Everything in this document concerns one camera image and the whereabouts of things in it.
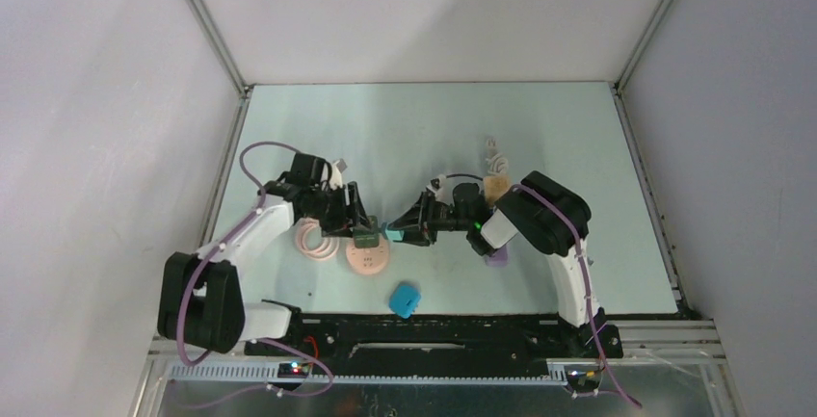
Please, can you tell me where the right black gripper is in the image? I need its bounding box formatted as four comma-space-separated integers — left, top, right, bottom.
388, 193, 472, 248

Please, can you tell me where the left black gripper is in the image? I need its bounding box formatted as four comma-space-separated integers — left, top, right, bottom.
303, 182, 373, 239

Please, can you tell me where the teal small cube adapter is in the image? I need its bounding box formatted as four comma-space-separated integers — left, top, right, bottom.
382, 225, 405, 242

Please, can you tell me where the dark green cube socket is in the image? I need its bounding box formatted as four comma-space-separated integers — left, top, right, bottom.
353, 220, 381, 248

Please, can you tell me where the beige cube socket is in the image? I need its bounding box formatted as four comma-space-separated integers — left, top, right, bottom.
483, 174, 512, 207

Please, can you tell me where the purple power strip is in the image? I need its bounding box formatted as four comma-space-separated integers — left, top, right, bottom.
484, 246, 509, 268

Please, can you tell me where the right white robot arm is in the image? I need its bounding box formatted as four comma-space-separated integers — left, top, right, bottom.
384, 170, 601, 357

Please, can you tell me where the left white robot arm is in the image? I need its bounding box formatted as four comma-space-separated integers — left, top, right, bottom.
157, 153, 373, 356

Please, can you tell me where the round pink power strip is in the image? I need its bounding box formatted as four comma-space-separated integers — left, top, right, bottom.
345, 240, 390, 276

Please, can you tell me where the light blue flat adapter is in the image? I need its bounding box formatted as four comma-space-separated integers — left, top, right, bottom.
388, 283, 421, 319

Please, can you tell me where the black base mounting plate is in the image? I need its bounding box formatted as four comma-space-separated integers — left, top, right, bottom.
282, 314, 623, 379

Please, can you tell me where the pink coiled cable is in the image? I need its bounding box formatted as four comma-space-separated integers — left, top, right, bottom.
292, 219, 341, 262

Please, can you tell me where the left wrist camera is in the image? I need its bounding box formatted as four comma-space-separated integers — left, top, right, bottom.
324, 159, 347, 190

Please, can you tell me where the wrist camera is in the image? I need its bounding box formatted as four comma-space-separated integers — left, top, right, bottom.
427, 174, 448, 200
324, 159, 347, 190

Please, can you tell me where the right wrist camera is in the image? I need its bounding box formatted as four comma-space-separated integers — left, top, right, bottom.
427, 174, 448, 200

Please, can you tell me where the white coiled cable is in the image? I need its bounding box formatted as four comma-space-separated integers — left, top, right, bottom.
482, 136, 512, 178

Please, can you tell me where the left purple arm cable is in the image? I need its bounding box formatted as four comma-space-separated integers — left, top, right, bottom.
175, 141, 336, 400

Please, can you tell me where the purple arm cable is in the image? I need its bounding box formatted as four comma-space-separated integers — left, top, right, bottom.
514, 184, 643, 410
175, 141, 336, 400

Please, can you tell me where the grey cable duct rail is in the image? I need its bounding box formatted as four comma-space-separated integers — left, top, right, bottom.
169, 362, 569, 386

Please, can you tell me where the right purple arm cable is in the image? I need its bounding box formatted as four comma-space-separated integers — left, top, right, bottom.
514, 184, 643, 410

